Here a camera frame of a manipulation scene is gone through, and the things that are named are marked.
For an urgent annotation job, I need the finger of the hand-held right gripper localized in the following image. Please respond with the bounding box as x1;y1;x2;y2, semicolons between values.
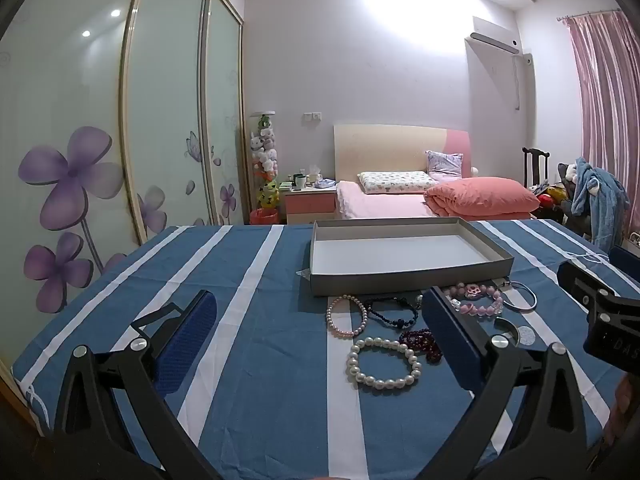
556;259;619;312

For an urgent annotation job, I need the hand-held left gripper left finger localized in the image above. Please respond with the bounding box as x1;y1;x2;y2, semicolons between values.
52;289;219;480

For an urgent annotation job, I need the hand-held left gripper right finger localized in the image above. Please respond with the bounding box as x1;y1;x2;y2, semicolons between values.
424;286;589;480

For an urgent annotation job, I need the dark red bead bracelet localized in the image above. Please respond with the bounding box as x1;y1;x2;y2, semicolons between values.
398;328;444;364

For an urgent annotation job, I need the pink bead flower bracelet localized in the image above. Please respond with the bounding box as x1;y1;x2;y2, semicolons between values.
443;282;505;317

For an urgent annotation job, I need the black bead bracelet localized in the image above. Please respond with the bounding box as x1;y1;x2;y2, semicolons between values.
362;295;424;334

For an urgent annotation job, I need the thin silver bangle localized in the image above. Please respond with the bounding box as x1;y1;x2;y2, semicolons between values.
501;281;539;311

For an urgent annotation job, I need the shallow grey cardboard box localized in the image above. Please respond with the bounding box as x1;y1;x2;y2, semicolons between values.
309;217;515;299

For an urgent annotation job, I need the white pearl bracelet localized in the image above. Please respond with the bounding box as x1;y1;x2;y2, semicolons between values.
346;337;423;391

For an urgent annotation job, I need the pink pearl bracelet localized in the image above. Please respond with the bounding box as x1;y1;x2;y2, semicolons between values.
326;294;370;339

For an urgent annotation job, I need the person's right hand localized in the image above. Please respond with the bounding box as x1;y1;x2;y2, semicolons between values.
604;374;640;461

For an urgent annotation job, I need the light blue plush garment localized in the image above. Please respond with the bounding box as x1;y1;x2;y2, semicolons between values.
569;156;631;254

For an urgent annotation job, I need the blue white striped tablecloth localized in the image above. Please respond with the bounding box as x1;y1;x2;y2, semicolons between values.
10;219;640;480

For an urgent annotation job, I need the red yellow toy pile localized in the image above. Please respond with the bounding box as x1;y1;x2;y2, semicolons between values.
529;182;572;212

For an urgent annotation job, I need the dark wooden chair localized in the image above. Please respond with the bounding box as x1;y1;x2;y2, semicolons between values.
521;146;551;191

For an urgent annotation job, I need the folded salmon quilt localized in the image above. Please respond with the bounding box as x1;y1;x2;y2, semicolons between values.
423;176;541;216

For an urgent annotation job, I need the bed with pink sheet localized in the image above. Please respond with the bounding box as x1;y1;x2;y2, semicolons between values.
334;179;539;221

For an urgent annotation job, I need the white patterned pillow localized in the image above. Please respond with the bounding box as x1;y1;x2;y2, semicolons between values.
357;170;437;196

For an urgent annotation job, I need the lavender pillow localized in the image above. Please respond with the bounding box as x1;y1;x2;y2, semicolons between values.
424;150;465;181

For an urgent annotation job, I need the pink white nightstand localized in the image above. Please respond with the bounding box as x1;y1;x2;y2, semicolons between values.
279;182;339;226

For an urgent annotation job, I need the pink curtain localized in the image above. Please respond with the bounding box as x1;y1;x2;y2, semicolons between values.
567;10;640;198

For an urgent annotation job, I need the clear tube of plush toys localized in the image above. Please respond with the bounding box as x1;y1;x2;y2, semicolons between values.
249;111;280;211

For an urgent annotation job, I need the white air conditioner pipe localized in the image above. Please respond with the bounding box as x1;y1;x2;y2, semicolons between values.
512;52;532;111

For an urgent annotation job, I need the flower print sliding wardrobe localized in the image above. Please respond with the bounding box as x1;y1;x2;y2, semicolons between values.
0;0;251;376

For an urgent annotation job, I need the white air conditioner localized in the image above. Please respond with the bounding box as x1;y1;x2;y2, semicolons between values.
467;16;521;56

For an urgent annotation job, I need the metal curtain rod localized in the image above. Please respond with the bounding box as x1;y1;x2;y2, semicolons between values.
555;7;624;24

